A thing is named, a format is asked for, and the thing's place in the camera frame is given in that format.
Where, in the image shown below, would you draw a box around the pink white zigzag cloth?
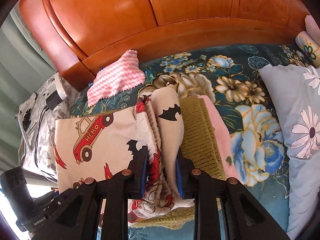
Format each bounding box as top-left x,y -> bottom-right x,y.
87,50 -> 145,107

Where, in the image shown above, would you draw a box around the cream car print pants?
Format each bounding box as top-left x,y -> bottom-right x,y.
55,87 -> 193,223

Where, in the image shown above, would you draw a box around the black power adapter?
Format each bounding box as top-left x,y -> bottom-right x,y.
46,90 -> 63,110

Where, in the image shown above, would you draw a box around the patterned bedside cloth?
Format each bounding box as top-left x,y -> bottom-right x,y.
16,73 -> 79,183

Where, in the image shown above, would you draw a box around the pink floral pillow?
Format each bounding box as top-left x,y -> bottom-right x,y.
305,15 -> 320,45

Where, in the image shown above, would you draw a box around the folded pink garment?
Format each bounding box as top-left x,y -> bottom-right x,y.
197,95 -> 238,179

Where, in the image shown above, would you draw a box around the teal floral bed blanket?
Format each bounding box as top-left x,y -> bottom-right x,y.
72,44 -> 311,229

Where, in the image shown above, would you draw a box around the light blue daisy quilt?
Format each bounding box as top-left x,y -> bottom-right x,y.
259,64 -> 319,239

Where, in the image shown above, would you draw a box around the folded olive green sweater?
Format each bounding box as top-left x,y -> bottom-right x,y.
130,95 -> 226,230

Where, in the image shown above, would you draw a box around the orange wooden headboard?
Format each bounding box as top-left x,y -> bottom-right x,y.
19,0 -> 309,90

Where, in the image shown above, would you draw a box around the pale floral pillow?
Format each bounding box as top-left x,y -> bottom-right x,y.
295,31 -> 319,68

